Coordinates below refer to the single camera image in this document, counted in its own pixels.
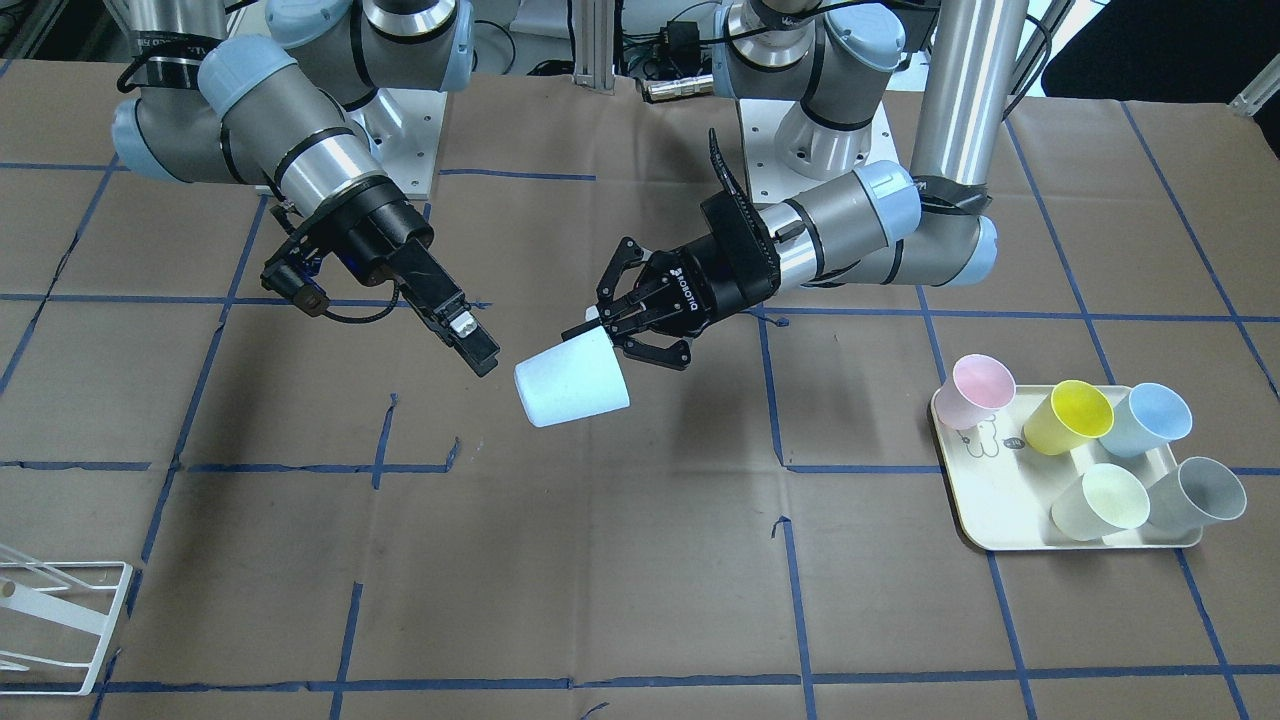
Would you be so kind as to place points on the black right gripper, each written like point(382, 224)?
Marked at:
point(385, 238)

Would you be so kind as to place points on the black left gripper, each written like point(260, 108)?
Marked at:
point(712, 283)

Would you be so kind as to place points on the light blue plastic cup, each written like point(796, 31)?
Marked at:
point(578, 378)

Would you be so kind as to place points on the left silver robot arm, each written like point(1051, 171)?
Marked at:
point(826, 202)

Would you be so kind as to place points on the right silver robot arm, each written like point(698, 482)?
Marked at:
point(280, 110)

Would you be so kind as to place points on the pink plastic cup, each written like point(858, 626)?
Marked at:
point(979, 385)

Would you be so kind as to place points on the yellow plastic cup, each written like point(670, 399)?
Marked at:
point(1072, 414)

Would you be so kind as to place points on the cream white plastic cup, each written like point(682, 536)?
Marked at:
point(1105, 500)

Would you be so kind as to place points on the grey plastic cup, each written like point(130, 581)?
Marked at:
point(1200, 491)

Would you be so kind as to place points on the cream bunny print tray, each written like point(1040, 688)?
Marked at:
point(1003, 490)

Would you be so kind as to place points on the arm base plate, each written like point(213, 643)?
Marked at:
point(787, 153)
point(406, 125)

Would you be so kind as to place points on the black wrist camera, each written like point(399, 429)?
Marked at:
point(289, 278)

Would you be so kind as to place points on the aluminium frame post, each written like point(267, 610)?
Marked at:
point(593, 37)

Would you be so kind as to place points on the white wire cup rack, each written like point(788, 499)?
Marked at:
point(58, 622)

